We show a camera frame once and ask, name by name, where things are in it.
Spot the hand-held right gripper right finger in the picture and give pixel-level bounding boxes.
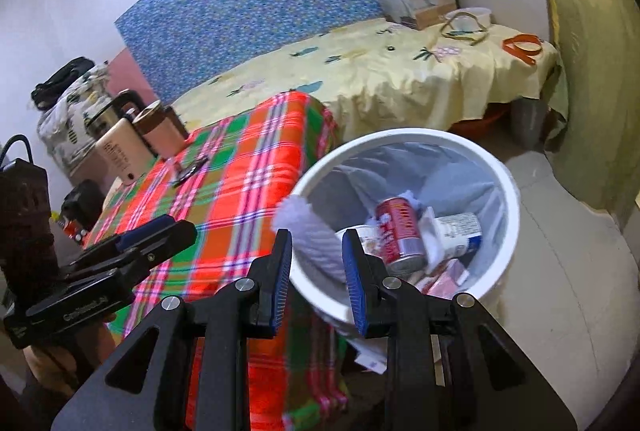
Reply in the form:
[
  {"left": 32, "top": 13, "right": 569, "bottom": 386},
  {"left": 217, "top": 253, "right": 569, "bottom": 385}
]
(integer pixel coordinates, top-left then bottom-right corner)
[{"left": 341, "top": 228, "right": 581, "bottom": 431}]

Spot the pineapple print cloth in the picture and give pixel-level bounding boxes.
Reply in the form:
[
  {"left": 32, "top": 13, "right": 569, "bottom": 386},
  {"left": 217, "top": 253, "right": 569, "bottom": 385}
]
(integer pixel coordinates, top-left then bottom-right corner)
[{"left": 37, "top": 63, "right": 114, "bottom": 172}]

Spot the black appliance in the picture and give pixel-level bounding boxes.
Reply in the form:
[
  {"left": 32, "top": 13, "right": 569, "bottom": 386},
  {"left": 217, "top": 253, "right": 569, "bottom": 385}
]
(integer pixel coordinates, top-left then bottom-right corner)
[{"left": 62, "top": 181, "right": 106, "bottom": 232}]

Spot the orange strap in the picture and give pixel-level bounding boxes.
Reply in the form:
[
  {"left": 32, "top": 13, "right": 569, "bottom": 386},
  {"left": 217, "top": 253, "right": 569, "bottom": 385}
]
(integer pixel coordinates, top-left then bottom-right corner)
[{"left": 502, "top": 33, "right": 545, "bottom": 64}]

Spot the person's left hand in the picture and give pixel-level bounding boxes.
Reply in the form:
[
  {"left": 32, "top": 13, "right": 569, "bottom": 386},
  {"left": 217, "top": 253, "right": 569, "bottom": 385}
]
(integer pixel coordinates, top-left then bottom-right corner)
[{"left": 24, "top": 311, "right": 119, "bottom": 394}]

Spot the plaid tablecloth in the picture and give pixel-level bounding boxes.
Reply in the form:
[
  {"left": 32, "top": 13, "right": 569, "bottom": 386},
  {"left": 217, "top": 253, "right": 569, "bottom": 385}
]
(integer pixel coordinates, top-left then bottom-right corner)
[{"left": 82, "top": 91, "right": 351, "bottom": 431}]

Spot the white trash bin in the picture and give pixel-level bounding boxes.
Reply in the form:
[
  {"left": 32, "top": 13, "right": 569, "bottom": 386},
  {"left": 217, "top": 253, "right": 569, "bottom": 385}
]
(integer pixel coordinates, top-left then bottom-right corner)
[{"left": 287, "top": 127, "right": 522, "bottom": 374}]

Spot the pink mug with brown lid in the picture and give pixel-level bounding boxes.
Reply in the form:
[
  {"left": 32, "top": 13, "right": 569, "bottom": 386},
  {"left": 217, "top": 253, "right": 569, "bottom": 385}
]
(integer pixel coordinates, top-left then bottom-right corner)
[{"left": 131, "top": 101, "right": 190, "bottom": 160}]

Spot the white bowl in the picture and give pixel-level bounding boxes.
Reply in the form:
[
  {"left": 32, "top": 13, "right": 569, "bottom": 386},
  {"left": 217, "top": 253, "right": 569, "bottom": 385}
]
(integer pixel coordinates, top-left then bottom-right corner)
[{"left": 445, "top": 7, "right": 494, "bottom": 32}]

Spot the blue floral board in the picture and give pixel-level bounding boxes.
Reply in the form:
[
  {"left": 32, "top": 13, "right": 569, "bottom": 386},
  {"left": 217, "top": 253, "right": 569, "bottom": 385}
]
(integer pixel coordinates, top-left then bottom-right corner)
[{"left": 115, "top": 0, "right": 394, "bottom": 104}]

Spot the person's left forearm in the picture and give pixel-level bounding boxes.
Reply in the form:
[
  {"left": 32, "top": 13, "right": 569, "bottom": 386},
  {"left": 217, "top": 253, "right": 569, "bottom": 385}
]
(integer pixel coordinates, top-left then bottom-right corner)
[{"left": 0, "top": 373, "right": 76, "bottom": 431}]

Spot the yellow printed bedsheet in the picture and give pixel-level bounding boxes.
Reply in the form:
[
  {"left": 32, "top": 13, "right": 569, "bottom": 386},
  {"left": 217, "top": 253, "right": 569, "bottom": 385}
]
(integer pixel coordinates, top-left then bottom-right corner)
[{"left": 170, "top": 18, "right": 569, "bottom": 146}]

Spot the black bag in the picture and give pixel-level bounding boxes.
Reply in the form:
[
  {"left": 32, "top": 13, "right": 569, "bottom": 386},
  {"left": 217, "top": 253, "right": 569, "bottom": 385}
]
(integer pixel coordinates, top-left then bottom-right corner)
[{"left": 31, "top": 57, "right": 96, "bottom": 110}]

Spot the red basin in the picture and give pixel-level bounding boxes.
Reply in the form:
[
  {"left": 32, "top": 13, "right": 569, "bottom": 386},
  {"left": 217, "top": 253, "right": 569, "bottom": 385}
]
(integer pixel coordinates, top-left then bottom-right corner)
[{"left": 449, "top": 103, "right": 512, "bottom": 138}]

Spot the olive curtain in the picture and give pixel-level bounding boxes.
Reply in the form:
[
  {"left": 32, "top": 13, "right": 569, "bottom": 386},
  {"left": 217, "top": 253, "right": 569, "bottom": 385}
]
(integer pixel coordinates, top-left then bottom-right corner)
[{"left": 487, "top": 0, "right": 640, "bottom": 214}]

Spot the white yogurt cup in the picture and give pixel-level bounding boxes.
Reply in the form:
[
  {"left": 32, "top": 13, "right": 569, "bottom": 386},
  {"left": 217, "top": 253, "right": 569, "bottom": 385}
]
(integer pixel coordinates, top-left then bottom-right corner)
[{"left": 435, "top": 212, "right": 484, "bottom": 259}]

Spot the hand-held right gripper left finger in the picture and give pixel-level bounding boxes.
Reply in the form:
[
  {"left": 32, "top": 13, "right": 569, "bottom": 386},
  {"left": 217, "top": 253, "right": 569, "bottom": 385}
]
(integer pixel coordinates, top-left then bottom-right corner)
[{"left": 50, "top": 228, "right": 294, "bottom": 431}]

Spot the grey bin liner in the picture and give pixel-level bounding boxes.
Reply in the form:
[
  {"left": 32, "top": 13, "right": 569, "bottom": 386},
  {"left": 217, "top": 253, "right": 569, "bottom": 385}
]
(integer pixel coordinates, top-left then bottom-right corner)
[{"left": 305, "top": 141, "right": 503, "bottom": 297}]

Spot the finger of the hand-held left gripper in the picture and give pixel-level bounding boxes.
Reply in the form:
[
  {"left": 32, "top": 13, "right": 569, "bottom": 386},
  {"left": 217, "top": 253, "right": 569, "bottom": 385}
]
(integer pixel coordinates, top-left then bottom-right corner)
[
  {"left": 80, "top": 215, "right": 177, "bottom": 262},
  {"left": 60, "top": 220, "right": 199, "bottom": 283}
]

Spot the olive strap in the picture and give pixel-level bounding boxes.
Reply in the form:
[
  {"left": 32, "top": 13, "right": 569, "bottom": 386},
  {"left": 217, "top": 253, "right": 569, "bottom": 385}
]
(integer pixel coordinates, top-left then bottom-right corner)
[{"left": 439, "top": 11, "right": 494, "bottom": 48}]

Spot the grey bed leg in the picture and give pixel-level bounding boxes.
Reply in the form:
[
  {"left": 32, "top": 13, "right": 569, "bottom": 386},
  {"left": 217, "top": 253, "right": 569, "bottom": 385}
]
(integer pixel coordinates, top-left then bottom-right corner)
[{"left": 510, "top": 98, "right": 549, "bottom": 150}]

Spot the white foam net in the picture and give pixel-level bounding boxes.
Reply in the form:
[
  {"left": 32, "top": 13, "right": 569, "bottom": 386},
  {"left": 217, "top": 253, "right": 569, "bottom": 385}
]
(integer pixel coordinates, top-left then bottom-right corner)
[{"left": 274, "top": 193, "right": 349, "bottom": 284}]

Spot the red snack can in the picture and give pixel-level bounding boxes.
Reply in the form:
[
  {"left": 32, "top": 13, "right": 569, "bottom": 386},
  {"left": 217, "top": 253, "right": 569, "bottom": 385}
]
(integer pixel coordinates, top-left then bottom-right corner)
[{"left": 375, "top": 196, "right": 429, "bottom": 276}]

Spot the beige electric kettle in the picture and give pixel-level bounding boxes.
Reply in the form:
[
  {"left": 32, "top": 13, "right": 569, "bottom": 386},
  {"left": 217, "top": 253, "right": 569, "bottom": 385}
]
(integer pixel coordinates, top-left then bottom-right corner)
[{"left": 94, "top": 116, "right": 159, "bottom": 186}]

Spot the small brown packet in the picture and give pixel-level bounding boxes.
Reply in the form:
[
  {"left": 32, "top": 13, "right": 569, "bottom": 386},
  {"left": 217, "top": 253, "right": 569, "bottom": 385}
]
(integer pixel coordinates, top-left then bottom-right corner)
[{"left": 172, "top": 156, "right": 210, "bottom": 186}]

